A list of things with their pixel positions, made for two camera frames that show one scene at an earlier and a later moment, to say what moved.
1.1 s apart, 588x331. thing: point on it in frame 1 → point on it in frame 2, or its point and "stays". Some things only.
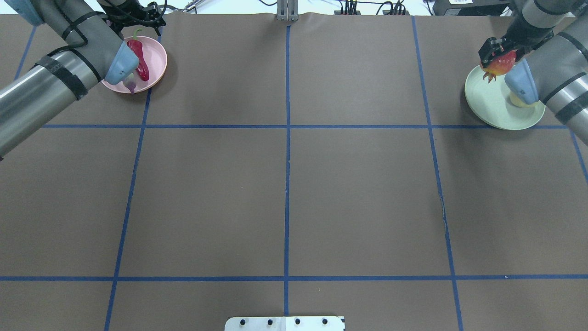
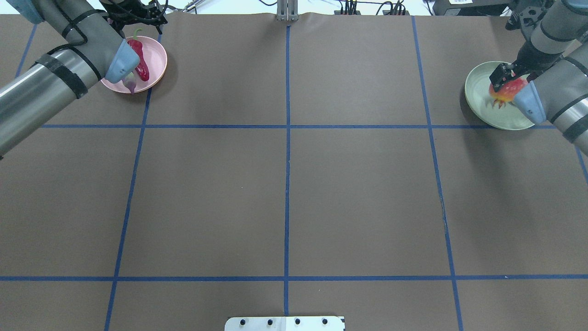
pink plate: x=155 y=58 stays
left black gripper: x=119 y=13 stays
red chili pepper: x=137 y=47 stays
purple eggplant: x=130 y=82 stays
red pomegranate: x=500 y=65 → x=506 y=91
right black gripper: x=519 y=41 → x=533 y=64
